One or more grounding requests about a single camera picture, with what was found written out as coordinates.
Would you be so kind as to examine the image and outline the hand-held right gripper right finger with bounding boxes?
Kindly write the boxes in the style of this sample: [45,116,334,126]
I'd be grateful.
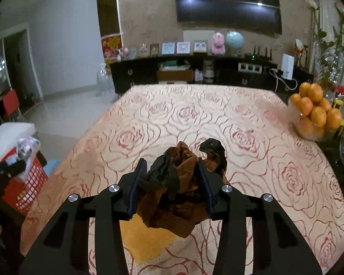
[196,160,323,275]

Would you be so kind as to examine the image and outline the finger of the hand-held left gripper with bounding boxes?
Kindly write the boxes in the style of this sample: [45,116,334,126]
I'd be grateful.
[5,159,28,179]

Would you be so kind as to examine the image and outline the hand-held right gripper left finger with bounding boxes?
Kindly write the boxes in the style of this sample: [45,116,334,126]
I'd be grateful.
[19,158,147,275]

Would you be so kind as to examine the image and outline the red plastic basket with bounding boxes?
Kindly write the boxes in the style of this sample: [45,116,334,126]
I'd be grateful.
[0,148,49,217]

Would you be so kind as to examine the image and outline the white plastic wrapper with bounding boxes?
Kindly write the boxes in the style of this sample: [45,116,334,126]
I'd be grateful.
[16,137,42,161]

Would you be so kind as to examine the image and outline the brown black wrapper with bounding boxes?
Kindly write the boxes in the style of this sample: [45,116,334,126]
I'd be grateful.
[137,138,228,239]

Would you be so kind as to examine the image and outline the white foam block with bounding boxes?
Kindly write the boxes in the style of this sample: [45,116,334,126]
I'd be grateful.
[0,122,36,161]

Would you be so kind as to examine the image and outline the yellow cloth patch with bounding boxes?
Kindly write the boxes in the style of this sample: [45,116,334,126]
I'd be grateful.
[123,214,179,264]

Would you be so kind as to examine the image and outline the red chair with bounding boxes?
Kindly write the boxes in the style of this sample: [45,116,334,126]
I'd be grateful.
[2,89,21,121]

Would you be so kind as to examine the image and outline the rose patterned tablecloth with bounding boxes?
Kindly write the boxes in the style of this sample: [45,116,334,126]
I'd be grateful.
[19,84,344,275]

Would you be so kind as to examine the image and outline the glass fruit bowl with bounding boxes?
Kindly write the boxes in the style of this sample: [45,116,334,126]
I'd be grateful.
[292,112,338,142]

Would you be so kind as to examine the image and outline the large clear water bottle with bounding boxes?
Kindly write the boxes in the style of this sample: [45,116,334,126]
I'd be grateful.
[96,63,115,97]

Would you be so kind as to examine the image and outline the brown cardboard box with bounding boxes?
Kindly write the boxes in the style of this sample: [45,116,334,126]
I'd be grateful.
[157,69,194,83]

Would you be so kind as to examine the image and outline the dark wooden cabinet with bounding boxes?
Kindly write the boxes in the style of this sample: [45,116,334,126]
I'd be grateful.
[109,54,315,96]

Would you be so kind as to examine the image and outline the green packet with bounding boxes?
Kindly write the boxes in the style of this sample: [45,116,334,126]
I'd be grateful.
[159,60,190,71]

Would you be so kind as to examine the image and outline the white socket panel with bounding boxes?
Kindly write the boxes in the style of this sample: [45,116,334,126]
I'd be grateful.
[238,62,263,73]

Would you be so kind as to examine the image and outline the bowl of oranges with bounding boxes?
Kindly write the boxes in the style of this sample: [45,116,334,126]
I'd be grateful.
[289,82,344,138]

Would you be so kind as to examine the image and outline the black router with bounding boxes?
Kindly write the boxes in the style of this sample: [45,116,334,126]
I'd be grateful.
[245,45,273,61]

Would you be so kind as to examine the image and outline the pink plush toy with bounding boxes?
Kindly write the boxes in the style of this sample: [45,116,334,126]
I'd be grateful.
[212,33,227,56]

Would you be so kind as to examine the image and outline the white box device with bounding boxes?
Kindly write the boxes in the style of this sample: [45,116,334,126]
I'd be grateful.
[280,53,295,80]

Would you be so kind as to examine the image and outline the blue globe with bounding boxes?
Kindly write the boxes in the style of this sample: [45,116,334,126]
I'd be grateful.
[225,30,245,57]

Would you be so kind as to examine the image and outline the red white ornament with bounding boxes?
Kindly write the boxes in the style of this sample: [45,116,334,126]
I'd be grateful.
[293,38,305,67]

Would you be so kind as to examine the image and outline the clear glass vase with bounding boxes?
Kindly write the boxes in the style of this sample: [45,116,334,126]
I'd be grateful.
[318,42,344,90]

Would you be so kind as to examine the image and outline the beige curtain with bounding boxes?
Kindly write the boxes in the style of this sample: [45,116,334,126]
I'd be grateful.
[315,0,344,52]

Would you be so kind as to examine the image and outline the white cable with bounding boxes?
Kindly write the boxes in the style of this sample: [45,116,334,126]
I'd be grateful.
[268,68,299,93]

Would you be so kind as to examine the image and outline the pale wooden picture frame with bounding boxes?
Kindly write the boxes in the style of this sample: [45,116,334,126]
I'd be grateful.
[193,40,208,54]

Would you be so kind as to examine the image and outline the black wall television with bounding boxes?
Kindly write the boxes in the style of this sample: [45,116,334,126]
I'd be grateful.
[173,0,283,37]

